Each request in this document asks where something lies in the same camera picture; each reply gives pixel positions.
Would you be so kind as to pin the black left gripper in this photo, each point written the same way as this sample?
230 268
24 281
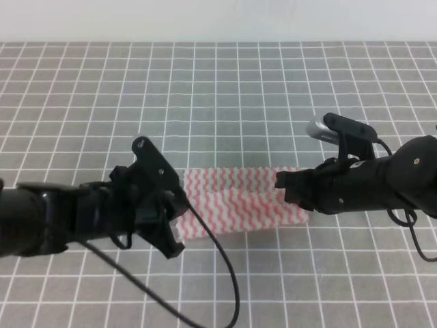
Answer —
127 204

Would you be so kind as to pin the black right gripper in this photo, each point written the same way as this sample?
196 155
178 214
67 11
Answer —
317 183

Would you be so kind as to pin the pink white striped towel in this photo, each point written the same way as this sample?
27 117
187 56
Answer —
240 199

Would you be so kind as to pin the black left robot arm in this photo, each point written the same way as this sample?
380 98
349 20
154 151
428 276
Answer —
39 218

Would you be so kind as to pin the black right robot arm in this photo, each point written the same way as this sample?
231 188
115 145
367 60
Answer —
406 179

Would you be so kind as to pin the grey checked tablecloth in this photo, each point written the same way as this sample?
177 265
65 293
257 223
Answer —
70 111

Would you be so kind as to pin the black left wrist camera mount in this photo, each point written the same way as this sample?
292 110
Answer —
155 166

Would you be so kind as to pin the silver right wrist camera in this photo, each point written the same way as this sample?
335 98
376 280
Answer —
318 129

